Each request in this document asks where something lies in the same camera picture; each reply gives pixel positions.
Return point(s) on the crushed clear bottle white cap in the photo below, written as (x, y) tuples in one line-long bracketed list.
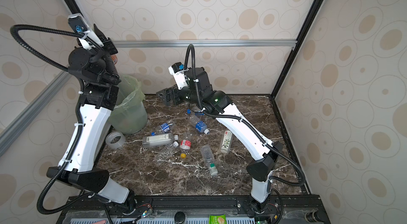
[(167, 152)]

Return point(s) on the aluminium frame rail back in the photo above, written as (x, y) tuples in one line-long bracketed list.
[(206, 43)]

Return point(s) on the aluminium frame rail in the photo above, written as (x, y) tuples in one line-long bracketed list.
[(26, 117), (206, 43)]

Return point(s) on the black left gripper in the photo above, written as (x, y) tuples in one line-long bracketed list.
[(108, 43)]

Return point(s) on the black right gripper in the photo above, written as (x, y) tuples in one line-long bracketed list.
[(173, 91)]

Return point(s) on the grey mesh waste bin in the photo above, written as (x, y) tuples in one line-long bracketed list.
[(131, 125)]

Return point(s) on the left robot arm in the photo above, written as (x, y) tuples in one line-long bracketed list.
[(95, 70)]

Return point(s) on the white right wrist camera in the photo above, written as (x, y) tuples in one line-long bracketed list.
[(177, 71)]

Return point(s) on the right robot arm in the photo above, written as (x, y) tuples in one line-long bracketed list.
[(193, 86)]

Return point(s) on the clear bottle red label yellow cap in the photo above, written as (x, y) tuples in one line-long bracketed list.
[(185, 145)]

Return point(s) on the clear Pocari bottle blue label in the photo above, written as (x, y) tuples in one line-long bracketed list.
[(198, 124)]

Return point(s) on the small clear bottle blue label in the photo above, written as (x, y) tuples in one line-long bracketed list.
[(163, 128)]

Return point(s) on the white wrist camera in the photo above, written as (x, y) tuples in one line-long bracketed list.
[(79, 25), (177, 71)]

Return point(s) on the black round knob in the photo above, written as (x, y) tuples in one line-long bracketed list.
[(180, 218)]

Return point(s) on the clear bottle green neck band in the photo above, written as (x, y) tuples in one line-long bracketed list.
[(208, 158)]

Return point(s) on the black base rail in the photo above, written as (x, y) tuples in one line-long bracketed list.
[(284, 209)]

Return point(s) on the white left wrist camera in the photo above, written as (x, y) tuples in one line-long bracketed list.
[(79, 25)]

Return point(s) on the green snack packet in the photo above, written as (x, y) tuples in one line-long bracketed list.
[(217, 219)]

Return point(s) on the flat clear bottle white cap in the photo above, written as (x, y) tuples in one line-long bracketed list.
[(159, 140)]

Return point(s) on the aluminium frame rail left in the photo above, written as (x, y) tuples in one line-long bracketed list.
[(26, 117)]

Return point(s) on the clear bottle green label grey cap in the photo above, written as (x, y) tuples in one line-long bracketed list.
[(225, 145)]

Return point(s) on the green plastic bin liner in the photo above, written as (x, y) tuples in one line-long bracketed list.
[(129, 100)]

